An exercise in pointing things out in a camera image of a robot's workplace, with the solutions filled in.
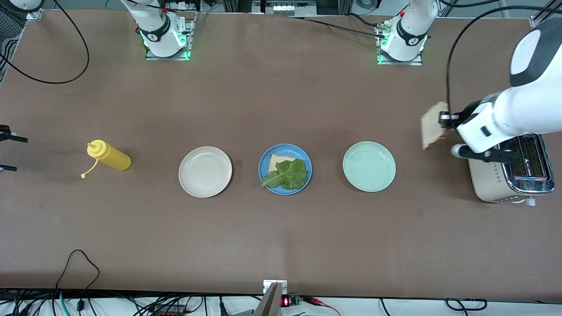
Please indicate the grey angled stand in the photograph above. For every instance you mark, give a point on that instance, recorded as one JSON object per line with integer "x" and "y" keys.
{"x": 270, "y": 303}

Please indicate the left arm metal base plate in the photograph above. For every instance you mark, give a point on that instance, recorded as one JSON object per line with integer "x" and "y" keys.
{"x": 395, "y": 62}

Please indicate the cream round plate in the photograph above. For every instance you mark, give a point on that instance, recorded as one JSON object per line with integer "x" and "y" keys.
{"x": 205, "y": 172}

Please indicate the green lettuce leaf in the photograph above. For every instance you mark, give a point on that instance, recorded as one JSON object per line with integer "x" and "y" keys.
{"x": 287, "y": 175}

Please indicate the yellow squeeze sauce bottle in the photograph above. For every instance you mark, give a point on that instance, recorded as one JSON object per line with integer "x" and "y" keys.
{"x": 112, "y": 159}

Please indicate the small aluminium corner bracket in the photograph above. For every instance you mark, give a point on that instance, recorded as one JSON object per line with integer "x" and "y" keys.
{"x": 34, "y": 15}

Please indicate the red LED display module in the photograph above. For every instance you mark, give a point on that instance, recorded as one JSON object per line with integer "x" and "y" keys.
{"x": 292, "y": 301}

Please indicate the small white bracket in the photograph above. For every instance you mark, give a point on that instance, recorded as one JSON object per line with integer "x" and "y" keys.
{"x": 266, "y": 286}

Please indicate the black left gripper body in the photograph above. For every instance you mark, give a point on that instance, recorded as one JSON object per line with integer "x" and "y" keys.
{"x": 462, "y": 117}

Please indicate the pale green round plate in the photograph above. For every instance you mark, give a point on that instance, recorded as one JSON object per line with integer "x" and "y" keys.
{"x": 369, "y": 166}

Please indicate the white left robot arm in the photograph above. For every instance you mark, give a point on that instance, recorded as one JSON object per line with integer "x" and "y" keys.
{"x": 518, "y": 109}

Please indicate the beige chrome toaster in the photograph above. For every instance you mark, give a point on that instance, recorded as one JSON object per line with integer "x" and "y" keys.
{"x": 487, "y": 184}

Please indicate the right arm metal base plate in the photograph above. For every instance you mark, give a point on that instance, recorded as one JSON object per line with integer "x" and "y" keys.
{"x": 191, "y": 39}

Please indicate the blue round plate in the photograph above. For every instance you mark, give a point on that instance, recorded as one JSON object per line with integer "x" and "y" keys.
{"x": 303, "y": 153}

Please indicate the white power strip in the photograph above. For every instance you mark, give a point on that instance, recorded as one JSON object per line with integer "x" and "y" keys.
{"x": 283, "y": 7}

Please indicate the dark mesh chair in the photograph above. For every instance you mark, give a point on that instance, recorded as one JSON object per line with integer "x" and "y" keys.
{"x": 9, "y": 30}

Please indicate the square white bread slice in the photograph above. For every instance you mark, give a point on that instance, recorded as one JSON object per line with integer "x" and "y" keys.
{"x": 277, "y": 160}

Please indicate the aluminium frame profile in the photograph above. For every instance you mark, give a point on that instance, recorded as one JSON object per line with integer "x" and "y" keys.
{"x": 536, "y": 22}

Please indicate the round-topped toasted bread slice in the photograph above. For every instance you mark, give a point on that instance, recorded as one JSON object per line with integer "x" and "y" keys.
{"x": 432, "y": 129}

